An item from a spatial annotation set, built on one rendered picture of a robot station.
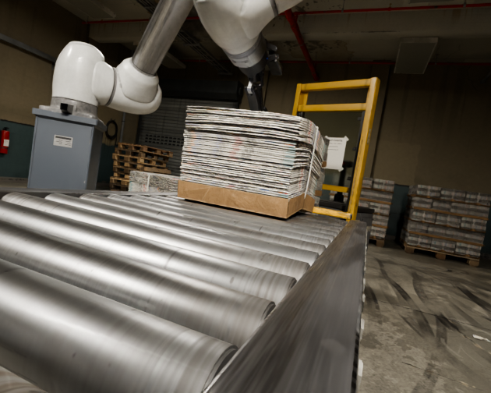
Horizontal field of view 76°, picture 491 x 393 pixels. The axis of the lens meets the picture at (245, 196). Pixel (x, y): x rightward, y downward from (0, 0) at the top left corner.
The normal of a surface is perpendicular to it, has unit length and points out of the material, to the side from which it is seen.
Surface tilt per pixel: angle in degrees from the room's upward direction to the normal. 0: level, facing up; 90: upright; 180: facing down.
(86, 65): 87
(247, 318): 40
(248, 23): 133
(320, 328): 0
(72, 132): 90
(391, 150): 90
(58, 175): 90
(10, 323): 58
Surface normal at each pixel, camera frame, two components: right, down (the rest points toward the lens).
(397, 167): -0.37, -0.01
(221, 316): -0.18, -0.65
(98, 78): 0.72, 0.13
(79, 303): 0.07, -0.96
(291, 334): 0.15, -0.99
